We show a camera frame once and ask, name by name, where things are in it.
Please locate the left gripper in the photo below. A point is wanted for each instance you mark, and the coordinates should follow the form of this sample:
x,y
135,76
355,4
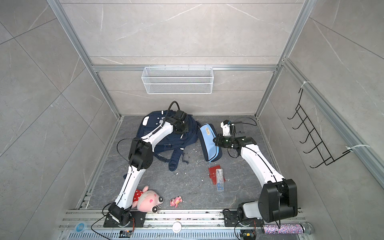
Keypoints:
x,y
187,130

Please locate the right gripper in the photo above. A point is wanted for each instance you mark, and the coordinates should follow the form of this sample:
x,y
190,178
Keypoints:
x,y
219,142

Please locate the blue pencil case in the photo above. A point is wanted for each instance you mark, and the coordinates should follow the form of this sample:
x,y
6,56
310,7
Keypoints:
x,y
211,151

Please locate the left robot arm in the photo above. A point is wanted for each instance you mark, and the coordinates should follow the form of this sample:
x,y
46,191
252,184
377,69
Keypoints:
x,y
141,157

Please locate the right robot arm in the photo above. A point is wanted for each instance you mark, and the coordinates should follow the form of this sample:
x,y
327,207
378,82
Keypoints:
x,y
279,198

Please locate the red card box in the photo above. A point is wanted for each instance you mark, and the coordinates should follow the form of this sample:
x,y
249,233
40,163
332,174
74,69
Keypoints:
x,y
212,173

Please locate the small pink toy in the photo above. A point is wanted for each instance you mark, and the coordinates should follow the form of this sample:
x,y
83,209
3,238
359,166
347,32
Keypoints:
x,y
176,201

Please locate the pink pig plush toy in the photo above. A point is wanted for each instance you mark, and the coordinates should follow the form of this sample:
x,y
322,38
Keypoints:
x,y
147,201

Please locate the white round cap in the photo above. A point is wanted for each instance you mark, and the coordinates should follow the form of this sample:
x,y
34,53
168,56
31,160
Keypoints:
x,y
177,227

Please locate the glitter purple tube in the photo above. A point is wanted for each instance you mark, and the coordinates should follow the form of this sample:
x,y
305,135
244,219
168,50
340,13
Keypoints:
x,y
288,229

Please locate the blue tape roll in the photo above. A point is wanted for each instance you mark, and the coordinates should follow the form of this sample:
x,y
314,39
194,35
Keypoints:
x,y
81,227

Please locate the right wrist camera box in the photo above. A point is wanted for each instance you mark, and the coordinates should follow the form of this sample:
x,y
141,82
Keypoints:
x,y
227,127

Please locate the white wire mesh basket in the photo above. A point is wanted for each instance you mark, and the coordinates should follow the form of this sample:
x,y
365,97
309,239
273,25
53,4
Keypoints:
x,y
178,80

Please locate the black wire hook rack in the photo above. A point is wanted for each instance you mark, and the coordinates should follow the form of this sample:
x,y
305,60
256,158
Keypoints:
x,y
315,137

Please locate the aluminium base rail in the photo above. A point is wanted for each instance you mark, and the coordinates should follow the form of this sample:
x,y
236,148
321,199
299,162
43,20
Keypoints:
x,y
210,224

